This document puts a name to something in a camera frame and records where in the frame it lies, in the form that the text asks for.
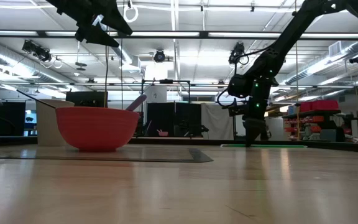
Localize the white cable ring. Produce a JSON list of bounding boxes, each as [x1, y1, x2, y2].
[[122, 4, 139, 24]]

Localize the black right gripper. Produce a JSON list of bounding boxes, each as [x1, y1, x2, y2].
[[243, 77, 277, 147]]

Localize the dark storage shelf rack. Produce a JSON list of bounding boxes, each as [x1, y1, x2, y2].
[[283, 99, 356, 142]]

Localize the black ceiling mounted camera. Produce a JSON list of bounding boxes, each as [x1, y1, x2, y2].
[[21, 39, 53, 63]]

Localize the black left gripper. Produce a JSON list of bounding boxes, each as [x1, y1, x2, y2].
[[47, 0, 134, 49]]

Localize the red plastic bowl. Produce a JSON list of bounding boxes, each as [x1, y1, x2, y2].
[[55, 106, 140, 152]]

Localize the black aluminium table frame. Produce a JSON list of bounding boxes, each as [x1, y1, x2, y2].
[[0, 136, 358, 153]]

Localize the white square pillar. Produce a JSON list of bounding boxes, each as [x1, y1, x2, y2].
[[144, 85, 168, 104]]

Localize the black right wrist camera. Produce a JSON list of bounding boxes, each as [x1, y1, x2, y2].
[[227, 104, 250, 118]]

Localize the grey placemat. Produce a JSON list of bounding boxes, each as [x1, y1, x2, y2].
[[0, 146, 214, 164]]

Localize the black round ceiling spotlight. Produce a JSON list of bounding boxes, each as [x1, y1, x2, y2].
[[153, 49, 167, 63]]

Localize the black overhead camera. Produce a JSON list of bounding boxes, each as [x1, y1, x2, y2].
[[227, 42, 250, 66]]

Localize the black curtain panel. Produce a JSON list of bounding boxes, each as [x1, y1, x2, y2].
[[147, 102, 203, 138]]

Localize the black metal frame rig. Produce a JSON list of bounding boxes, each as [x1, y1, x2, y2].
[[140, 79, 191, 138]]

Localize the black hanging cable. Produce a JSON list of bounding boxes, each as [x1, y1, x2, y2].
[[120, 34, 125, 110], [103, 45, 111, 108]]

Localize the silver ventilation duct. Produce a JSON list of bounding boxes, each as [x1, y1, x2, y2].
[[106, 37, 134, 65]]

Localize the grey hanging cloth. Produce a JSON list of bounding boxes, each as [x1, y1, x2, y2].
[[201, 103, 236, 141]]

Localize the red storage bins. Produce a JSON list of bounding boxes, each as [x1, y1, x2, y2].
[[299, 99, 340, 113]]

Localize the thin green straw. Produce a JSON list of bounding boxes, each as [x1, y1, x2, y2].
[[221, 144, 308, 149]]

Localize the white paper cup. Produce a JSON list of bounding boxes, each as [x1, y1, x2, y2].
[[35, 99, 75, 147]]

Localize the LED light bar beam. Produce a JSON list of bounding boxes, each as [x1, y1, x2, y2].
[[0, 29, 358, 40]]

